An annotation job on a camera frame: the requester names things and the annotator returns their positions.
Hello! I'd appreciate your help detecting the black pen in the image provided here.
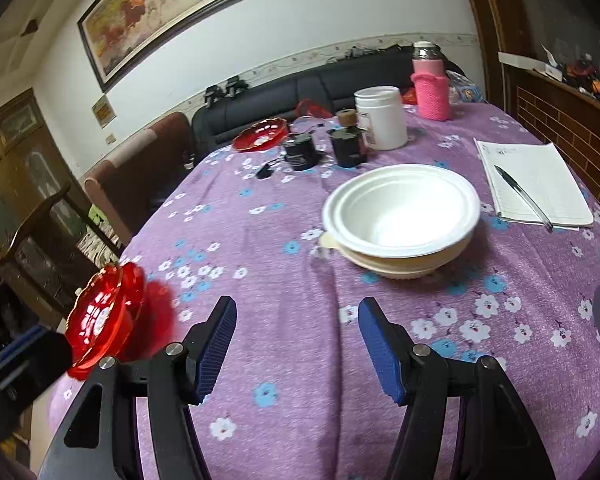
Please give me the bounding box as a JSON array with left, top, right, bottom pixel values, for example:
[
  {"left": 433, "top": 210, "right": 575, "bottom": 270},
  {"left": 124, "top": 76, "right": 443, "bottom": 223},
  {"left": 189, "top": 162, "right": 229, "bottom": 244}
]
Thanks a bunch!
[{"left": 495, "top": 166, "right": 554, "bottom": 232}]

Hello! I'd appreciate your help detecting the dark wooden chair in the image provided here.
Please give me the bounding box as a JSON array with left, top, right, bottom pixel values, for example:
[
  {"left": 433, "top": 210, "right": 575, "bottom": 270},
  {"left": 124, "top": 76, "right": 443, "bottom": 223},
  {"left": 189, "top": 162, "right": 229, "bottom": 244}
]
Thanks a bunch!
[{"left": 0, "top": 183, "right": 123, "bottom": 318}]

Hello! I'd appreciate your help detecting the brown wooden side counter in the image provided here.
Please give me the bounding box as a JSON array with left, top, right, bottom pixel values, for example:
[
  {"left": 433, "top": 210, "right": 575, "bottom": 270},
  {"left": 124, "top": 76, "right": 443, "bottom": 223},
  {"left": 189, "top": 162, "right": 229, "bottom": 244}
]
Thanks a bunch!
[{"left": 498, "top": 52, "right": 600, "bottom": 205}]

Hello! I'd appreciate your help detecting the white paper notebook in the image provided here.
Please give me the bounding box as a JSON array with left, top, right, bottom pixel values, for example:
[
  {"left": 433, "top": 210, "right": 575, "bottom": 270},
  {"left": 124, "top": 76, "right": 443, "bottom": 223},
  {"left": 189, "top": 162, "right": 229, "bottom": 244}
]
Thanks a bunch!
[{"left": 475, "top": 141, "right": 594, "bottom": 229}]

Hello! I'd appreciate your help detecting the white plastic jar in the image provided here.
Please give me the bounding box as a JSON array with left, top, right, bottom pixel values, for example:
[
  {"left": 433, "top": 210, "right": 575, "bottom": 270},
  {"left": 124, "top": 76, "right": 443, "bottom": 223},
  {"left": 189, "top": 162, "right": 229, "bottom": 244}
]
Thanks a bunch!
[{"left": 354, "top": 86, "right": 408, "bottom": 151}]

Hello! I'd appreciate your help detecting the black jar with cork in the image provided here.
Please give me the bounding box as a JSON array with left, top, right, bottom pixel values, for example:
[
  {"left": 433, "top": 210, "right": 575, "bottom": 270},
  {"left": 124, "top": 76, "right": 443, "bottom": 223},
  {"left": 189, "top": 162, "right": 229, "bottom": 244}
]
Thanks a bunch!
[{"left": 328, "top": 108, "right": 367, "bottom": 168}]

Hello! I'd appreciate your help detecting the top white stacked bowl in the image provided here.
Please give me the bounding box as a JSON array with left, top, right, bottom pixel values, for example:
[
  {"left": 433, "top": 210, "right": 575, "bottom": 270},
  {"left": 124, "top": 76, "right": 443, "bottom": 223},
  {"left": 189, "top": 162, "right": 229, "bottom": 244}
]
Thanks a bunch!
[{"left": 322, "top": 164, "right": 481, "bottom": 258}]

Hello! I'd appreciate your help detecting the black leather sofa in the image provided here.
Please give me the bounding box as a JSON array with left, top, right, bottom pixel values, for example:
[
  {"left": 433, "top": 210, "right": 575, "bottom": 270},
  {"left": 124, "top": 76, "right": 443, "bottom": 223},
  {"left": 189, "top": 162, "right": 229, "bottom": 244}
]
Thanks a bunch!
[{"left": 190, "top": 46, "right": 466, "bottom": 148}]

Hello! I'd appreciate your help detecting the framed horse painting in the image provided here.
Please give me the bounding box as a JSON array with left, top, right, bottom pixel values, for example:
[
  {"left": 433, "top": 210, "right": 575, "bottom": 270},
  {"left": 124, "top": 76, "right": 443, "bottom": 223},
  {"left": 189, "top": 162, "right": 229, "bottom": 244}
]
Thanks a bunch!
[{"left": 78, "top": 0, "right": 239, "bottom": 92}]

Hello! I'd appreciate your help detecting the black binocular object on sofa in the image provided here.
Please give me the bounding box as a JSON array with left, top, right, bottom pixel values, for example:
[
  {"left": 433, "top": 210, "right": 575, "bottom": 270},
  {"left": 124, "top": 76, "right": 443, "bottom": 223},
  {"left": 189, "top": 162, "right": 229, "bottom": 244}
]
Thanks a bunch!
[{"left": 204, "top": 76, "right": 249, "bottom": 108}]

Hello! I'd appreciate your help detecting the beige bottom stacked bowl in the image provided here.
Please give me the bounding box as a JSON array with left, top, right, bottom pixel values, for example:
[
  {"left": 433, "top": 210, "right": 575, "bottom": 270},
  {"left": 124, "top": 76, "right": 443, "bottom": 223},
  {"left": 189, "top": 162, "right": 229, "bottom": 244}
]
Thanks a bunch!
[{"left": 320, "top": 233, "right": 472, "bottom": 280}]

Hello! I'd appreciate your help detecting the far small red plate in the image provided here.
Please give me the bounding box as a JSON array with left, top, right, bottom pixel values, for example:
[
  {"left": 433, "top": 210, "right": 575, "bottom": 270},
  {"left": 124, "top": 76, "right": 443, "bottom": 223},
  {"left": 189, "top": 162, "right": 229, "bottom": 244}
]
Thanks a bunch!
[{"left": 232, "top": 117, "right": 289, "bottom": 153}]

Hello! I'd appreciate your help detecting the wooden glass cabinet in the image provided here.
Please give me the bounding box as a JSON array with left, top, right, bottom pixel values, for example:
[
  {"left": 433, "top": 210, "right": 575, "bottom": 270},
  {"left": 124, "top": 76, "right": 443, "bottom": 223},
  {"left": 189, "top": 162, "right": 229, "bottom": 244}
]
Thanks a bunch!
[{"left": 0, "top": 89, "right": 90, "bottom": 326}]

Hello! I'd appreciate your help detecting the brown pink armchair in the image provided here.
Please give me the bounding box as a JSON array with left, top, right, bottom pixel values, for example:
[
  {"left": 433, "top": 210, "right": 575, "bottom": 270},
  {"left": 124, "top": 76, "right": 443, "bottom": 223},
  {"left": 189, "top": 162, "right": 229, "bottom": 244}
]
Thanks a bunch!
[{"left": 83, "top": 112, "right": 195, "bottom": 244}]

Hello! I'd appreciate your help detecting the purple floral tablecloth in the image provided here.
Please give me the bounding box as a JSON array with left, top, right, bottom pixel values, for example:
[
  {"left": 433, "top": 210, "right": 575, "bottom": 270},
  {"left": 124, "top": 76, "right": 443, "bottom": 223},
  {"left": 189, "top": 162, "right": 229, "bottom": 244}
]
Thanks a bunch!
[{"left": 124, "top": 104, "right": 600, "bottom": 479}]

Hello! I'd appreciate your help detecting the pink sleeved thermos bottle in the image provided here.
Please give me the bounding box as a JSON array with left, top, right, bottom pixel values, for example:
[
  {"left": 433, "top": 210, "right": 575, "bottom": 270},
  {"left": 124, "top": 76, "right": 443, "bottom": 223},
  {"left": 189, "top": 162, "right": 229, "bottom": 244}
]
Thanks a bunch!
[{"left": 411, "top": 40, "right": 450, "bottom": 122}]

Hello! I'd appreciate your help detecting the red plate with label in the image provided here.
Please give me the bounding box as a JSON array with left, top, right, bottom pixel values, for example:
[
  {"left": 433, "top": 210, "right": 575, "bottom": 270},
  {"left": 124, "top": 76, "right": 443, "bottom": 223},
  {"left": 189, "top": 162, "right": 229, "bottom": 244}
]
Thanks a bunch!
[{"left": 65, "top": 262, "right": 146, "bottom": 380}]

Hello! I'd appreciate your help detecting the small black clip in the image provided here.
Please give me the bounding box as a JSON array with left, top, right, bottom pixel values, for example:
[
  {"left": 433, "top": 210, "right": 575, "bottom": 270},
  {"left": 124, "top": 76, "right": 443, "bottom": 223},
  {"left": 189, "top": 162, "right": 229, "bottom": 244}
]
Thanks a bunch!
[{"left": 256, "top": 158, "right": 279, "bottom": 180}]

